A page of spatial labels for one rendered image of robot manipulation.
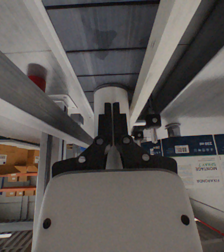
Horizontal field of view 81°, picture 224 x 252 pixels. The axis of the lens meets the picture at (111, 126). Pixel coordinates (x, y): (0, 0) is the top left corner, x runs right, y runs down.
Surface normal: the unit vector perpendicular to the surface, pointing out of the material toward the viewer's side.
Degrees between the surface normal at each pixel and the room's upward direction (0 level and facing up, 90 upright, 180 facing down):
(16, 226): 90
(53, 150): 90
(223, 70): 0
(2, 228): 90
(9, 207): 90
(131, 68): 0
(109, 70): 0
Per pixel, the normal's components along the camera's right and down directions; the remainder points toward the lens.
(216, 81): 0.04, 0.97
